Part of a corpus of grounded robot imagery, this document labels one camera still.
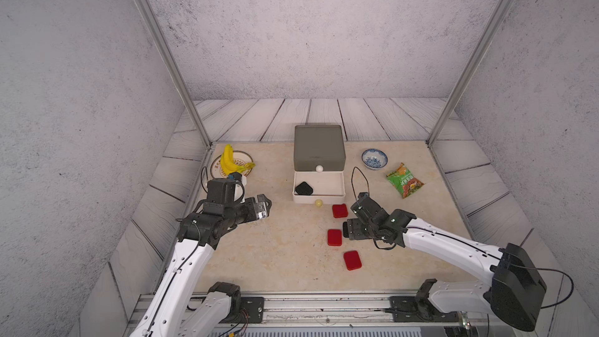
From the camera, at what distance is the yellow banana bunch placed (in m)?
1.06

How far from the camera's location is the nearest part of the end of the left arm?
65cm

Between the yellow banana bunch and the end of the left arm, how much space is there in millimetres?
422

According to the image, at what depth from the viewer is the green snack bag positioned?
101 centimetres
